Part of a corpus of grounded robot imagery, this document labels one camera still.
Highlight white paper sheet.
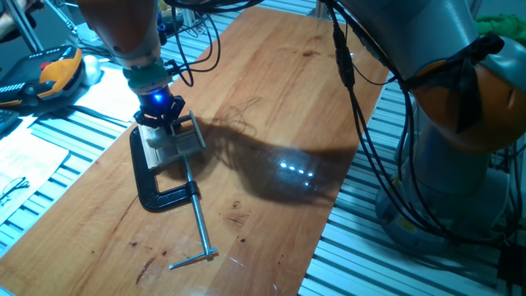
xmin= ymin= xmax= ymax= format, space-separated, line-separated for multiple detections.
xmin=73 ymin=67 xmax=141 ymax=123
xmin=0 ymin=131 xmax=70 ymax=226

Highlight black C-clamp with steel screw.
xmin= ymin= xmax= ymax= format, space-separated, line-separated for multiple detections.
xmin=129 ymin=127 xmax=218 ymax=271

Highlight grey metal strut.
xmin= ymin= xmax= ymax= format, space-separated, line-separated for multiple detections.
xmin=3 ymin=0 xmax=45 ymax=53

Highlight orange and black teach pendant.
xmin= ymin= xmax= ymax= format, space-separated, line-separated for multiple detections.
xmin=0 ymin=44 xmax=84 ymax=109

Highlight black pendant cable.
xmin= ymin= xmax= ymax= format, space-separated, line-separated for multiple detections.
xmin=61 ymin=104 xmax=139 ymax=124

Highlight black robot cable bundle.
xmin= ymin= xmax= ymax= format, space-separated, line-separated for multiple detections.
xmin=158 ymin=0 xmax=526 ymax=247

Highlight small wooden window frame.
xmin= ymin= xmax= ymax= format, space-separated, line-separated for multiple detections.
xmin=137 ymin=109 xmax=207 ymax=170

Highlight person's bare forearm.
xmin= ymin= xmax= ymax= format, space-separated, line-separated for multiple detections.
xmin=0 ymin=10 xmax=17 ymax=34

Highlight thin-framed eyeglasses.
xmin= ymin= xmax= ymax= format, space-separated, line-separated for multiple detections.
xmin=0 ymin=176 xmax=31 ymax=206

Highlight glossy brown wooden board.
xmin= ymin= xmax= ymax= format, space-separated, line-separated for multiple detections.
xmin=0 ymin=6 xmax=390 ymax=296

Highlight green cloth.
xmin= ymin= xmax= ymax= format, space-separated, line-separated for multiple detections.
xmin=475 ymin=13 xmax=526 ymax=38

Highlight black computer keyboard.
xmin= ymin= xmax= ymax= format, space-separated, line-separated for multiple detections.
xmin=0 ymin=109 xmax=21 ymax=135

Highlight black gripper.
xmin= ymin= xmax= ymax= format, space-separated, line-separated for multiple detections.
xmin=133 ymin=84 xmax=187 ymax=136

